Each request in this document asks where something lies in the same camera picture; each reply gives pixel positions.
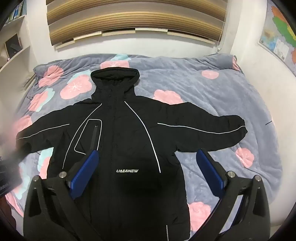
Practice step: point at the dark box on shelf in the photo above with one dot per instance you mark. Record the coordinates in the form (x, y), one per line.
(13, 46)

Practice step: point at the row of books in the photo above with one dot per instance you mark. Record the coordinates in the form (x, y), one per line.
(18, 9)

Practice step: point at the brown striped window blind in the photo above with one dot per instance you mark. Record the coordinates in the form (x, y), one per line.
(138, 16)

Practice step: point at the black hooded jacket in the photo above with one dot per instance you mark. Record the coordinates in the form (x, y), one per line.
(129, 139)

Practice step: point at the wall map poster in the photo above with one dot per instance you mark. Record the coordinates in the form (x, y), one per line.
(279, 30)

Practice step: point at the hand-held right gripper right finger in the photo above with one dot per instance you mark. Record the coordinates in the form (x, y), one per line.
(209, 173)

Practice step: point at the white bookshelf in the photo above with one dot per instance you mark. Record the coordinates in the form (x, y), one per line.
(19, 30)

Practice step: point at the grey pink floral blanket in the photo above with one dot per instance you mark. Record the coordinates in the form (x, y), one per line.
(196, 88)

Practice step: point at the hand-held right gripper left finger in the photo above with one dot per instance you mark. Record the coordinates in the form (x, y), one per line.
(84, 176)

